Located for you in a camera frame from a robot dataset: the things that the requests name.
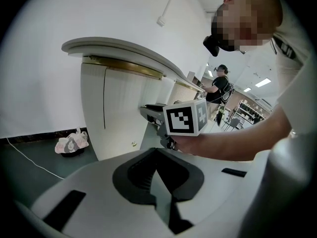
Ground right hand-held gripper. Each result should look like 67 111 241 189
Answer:
140 98 208 150

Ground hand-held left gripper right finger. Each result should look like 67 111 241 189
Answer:
156 148 204 202

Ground person's right forearm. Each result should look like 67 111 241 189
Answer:
174 103 293 162

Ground black head-worn camera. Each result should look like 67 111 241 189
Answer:
203 35 220 57

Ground person's head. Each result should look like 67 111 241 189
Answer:
211 0 283 54

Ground ceiling light panels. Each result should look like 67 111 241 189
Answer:
243 77 271 93

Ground white storage rack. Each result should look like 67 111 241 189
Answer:
235 98 272 126

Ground grey chair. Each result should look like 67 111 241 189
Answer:
220 108 244 131

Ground white wall cable conduit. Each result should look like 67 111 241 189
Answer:
162 0 181 19

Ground person's white shirt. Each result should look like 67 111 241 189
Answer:
269 0 317 138

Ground white curved counter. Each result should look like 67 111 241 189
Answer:
61 36 206 162

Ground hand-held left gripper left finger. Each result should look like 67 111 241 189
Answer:
112 147 157 205

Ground pink printed plastic bag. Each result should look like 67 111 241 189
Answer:
54 127 89 158

